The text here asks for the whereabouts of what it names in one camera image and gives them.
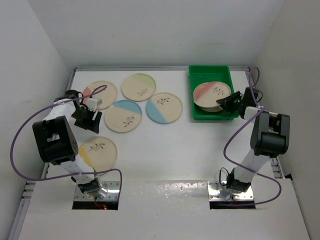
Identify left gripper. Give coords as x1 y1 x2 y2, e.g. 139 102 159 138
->
70 106 102 134

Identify pale green cream plate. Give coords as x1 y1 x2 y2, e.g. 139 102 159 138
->
198 105 223 113

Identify pink cream plate front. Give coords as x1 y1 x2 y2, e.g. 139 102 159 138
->
193 81 232 108

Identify pink cream plate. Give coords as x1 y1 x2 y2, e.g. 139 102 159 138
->
82 80 118 110
193 81 232 108

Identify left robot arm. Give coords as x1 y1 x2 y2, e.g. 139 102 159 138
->
32 90 102 199

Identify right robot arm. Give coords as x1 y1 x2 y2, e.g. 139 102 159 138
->
216 87 291 193

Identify green plastic bin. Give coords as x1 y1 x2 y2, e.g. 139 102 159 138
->
188 65 239 121

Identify yellow cream plate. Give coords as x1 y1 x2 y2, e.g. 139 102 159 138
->
78 136 118 172

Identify blue cream plate centre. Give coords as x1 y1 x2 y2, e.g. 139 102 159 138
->
104 99 142 133

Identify blue cream plate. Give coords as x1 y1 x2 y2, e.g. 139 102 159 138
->
145 92 183 124
104 99 142 133

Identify pink cream plate rear left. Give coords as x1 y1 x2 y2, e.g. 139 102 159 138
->
82 80 118 110

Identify green cream plate rear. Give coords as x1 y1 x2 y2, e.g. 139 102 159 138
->
121 73 157 102

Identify blue cream plate right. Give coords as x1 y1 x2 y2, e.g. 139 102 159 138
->
145 92 183 124

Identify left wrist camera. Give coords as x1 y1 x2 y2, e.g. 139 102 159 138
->
85 97 102 112

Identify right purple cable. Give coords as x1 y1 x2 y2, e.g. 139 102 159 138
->
222 66 283 207

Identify purple cable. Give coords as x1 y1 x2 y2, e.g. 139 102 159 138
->
9 84 123 200
222 66 283 207

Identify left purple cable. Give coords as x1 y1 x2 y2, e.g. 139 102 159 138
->
9 84 123 200

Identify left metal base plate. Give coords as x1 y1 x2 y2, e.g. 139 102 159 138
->
74 181 120 202

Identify metal base plate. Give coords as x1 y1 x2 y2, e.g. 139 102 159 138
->
74 181 120 202
207 180 254 203

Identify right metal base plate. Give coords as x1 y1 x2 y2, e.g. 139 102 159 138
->
207 180 254 203

